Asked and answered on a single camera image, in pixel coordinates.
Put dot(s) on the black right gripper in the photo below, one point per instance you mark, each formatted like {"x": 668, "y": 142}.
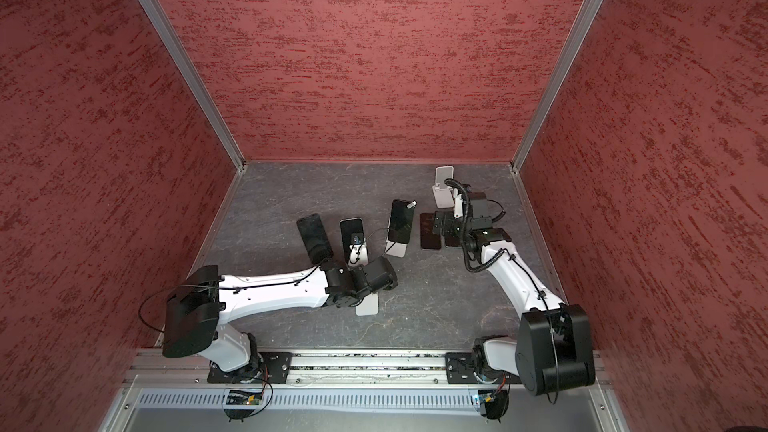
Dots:
{"x": 447, "y": 218}

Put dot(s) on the white stand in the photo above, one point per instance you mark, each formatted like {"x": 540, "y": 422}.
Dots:
{"x": 443, "y": 194}
{"x": 395, "y": 249}
{"x": 369, "y": 306}

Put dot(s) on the purple edged dark phone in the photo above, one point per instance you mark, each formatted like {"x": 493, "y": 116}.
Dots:
{"x": 429, "y": 238}

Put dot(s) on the black phone with sticker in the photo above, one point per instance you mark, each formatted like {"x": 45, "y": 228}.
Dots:
{"x": 401, "y": 221}

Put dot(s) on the black phone table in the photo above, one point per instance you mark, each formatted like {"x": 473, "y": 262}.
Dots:
{"x": 315, "y": 239}

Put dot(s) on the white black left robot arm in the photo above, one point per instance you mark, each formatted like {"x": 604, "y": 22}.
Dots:
{"x": 201, "y": 311}

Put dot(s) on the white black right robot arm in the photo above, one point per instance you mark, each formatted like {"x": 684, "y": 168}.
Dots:
{"x": 552, "y": 350}

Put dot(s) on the right small circuit board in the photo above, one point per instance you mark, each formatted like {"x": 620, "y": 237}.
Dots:
{"x": 488, "y": 399}

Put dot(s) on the small circuit board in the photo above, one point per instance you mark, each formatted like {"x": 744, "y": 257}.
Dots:
{"x": 244, "y": 398}
{"x": 488, "y": 399}

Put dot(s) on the left small circuit board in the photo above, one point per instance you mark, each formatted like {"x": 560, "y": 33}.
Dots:
{"x": 244, "y": 398}

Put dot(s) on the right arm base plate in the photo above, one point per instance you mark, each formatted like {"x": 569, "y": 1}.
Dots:
{"x": 460, "y": 369}

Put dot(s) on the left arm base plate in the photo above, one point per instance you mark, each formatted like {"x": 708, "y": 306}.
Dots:
{"x": 277, "y": 366}

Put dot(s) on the white slotted cable duct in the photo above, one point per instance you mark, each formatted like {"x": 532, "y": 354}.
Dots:
{"x": 445, "y": 401}

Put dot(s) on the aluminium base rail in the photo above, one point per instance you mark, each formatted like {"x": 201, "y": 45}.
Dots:
{"x": 310, "y": 368}

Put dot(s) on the aluminium corner post right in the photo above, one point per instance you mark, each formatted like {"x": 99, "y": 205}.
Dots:
{"x": 582, "y": 23}

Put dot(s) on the aluminium corner post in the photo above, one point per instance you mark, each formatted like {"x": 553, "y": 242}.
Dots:
{"x": 582, "y": 23}
{"x": 173, "y": 44}

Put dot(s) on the aluminium corner post left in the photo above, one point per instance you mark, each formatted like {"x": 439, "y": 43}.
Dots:
{"x": 173, "y": 44}

